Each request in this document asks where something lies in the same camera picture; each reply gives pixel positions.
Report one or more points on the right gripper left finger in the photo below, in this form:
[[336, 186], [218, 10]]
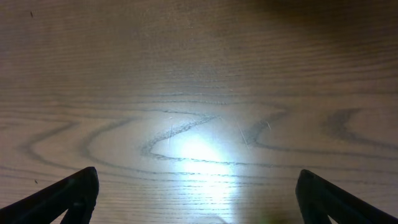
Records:
[[74, 197]]

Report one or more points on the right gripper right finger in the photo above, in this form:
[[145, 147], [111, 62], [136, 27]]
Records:
[[320, 201]]

